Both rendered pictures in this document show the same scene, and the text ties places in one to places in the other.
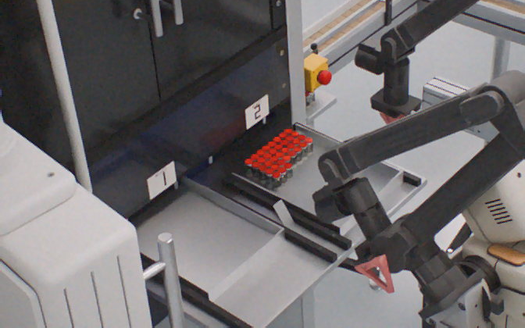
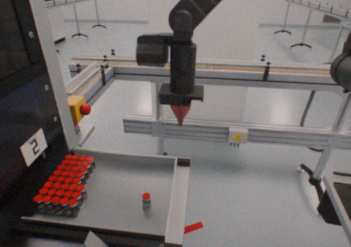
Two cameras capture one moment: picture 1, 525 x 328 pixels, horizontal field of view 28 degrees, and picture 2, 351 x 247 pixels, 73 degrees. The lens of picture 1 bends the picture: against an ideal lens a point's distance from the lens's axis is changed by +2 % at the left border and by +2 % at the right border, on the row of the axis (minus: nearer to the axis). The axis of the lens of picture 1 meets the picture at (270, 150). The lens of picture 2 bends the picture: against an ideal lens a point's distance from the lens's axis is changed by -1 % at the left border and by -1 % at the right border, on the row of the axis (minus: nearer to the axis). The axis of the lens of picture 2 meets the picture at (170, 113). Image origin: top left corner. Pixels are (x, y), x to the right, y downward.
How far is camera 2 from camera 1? 1.94 m
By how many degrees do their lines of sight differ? 30
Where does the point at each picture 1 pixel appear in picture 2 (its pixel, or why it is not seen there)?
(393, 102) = (186, 90)
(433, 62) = (107, 118)
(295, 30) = (54, 68)
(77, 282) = not seen: outside the picture
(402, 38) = (198, 5)
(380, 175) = (157, 167)
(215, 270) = not seen: outside the picture
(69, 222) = not seen: outside the picture
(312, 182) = (107, 194)
